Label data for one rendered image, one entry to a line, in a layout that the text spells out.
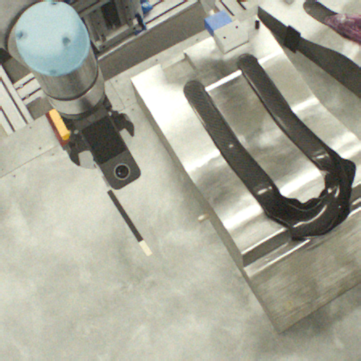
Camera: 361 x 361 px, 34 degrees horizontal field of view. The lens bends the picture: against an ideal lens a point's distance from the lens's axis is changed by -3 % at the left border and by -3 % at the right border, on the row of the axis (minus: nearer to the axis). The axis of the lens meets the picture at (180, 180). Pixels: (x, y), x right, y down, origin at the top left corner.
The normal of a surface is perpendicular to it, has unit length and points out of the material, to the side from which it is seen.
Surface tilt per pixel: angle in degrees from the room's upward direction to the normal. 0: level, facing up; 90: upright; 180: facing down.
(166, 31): 0
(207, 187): 27
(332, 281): 0
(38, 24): 0
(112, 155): 32
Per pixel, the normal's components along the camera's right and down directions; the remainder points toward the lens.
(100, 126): 0.22, 0.15
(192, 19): -0.07, -0.32
